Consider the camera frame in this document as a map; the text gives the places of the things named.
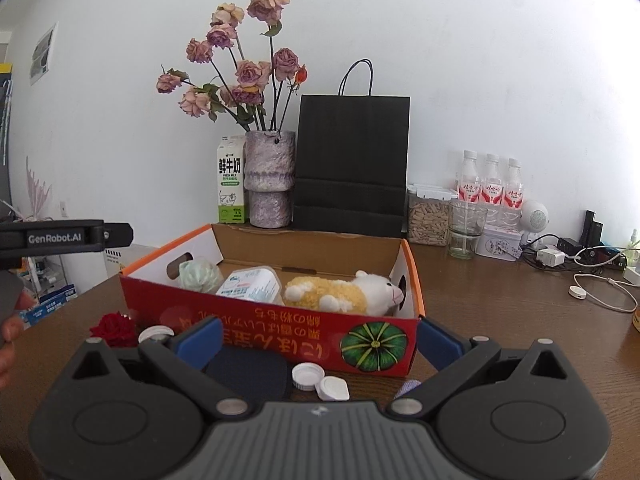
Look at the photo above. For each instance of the dark navy zip pouch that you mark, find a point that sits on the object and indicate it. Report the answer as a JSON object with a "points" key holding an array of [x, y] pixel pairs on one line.
{"points": [[250, 372]]}

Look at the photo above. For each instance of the purple knitted cloth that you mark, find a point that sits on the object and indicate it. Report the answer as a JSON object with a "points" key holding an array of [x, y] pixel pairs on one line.
{"points": [[410, 389]]}

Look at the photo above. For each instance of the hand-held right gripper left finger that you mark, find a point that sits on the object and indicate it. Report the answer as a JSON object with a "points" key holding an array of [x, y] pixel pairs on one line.
{"points": [[200, 342]]}

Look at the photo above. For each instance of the clear plastic bag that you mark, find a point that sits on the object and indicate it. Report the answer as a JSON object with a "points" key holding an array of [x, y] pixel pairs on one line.
{"points": [[200, 275]]}

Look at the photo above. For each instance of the black upright device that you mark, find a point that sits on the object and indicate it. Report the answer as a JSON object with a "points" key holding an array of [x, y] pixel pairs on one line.
{"points": [[592, 230]]}

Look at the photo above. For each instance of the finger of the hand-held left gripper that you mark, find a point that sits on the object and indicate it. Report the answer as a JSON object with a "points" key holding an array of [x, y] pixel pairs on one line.
{"points": [[119, 235]]}

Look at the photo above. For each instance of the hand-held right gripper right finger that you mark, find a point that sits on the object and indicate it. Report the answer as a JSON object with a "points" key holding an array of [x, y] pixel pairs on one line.
{"points": [[440, 342]]}

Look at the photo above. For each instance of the black power strip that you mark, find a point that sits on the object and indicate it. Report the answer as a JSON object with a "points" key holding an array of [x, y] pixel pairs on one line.
{"points": [[602, 257]]}

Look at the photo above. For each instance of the clear container of seeds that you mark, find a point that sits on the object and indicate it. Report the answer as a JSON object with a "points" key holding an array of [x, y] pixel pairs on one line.
{"points": [[430, 220]]}

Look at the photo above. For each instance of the white round cap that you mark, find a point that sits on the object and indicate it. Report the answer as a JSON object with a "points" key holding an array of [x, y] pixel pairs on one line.
{"points": [[156, 334]]}

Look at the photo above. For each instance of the person's left hand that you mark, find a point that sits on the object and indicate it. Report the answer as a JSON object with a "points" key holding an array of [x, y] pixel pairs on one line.
{"points": [[10, 330]]}

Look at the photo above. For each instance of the red cardboard box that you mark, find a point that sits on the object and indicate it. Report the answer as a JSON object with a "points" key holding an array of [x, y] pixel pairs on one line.
{"points": [[150, 305]]}

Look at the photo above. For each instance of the white plastic jar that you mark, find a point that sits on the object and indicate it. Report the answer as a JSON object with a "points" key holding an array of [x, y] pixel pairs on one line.
{"points": [[250, 285]]}

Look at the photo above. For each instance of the dried pink roses bouquet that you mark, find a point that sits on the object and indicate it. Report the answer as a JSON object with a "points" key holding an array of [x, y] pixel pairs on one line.
{"points": [[250, 75]]}

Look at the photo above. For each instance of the mottled purple vase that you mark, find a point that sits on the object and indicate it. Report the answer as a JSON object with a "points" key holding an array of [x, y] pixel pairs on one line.
{"points": [[270, 180]]}

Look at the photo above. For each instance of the white threaded bottle cap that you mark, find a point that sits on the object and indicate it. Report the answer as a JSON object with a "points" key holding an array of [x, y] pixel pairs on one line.
{"points": [[307, 377]]}

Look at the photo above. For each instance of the white and green milk carton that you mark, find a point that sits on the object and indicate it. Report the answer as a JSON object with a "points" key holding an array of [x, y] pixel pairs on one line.
{"points": [[231, 180]]}

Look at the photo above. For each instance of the clear drinking glass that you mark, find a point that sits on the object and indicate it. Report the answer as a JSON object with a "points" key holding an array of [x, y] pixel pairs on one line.
{"points": [[467, 232]]}

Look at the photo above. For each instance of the yellow and white plush sheep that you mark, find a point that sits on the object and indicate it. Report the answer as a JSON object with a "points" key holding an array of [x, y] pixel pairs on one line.
{"points": [[325, 295]]}

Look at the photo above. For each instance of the red fabric rose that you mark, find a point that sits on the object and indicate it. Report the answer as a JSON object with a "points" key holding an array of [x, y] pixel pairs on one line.
{"points": [[115, 330]]}

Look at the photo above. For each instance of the small white rounded lid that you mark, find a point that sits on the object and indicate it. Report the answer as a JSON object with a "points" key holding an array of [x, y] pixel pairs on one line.
{"points": [[334, 389]]}

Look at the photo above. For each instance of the clear bottle with red label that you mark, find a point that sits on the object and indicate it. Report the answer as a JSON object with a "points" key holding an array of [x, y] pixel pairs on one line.
{"points": [[469, 180], [491, 182], [512, 185]]}

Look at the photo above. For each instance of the white charger block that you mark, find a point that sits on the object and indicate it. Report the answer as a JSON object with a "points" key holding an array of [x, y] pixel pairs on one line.
{"points": [[550, 257]]}

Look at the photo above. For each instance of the wall poster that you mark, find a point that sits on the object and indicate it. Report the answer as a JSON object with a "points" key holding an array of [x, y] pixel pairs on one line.
{"points": [[42, 55]]}

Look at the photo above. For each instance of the white round speaker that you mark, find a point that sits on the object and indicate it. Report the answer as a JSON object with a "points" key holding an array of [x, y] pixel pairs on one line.
{"points": [[536, 217]]}

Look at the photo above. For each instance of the black paper bag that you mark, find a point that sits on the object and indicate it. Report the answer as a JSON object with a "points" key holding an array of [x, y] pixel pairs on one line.
{"points": [[350, 160]]}

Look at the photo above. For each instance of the white printed tin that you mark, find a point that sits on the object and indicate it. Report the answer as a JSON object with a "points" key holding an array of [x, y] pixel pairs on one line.
{"points": [[497, 245]]}

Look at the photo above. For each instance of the black power adapter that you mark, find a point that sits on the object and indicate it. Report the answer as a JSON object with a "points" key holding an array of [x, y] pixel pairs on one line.
{"points": [[570, 246]]}

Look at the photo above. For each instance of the blue cardboard box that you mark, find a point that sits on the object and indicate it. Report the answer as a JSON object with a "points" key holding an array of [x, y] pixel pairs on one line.
{"points": [[50, 305]]}

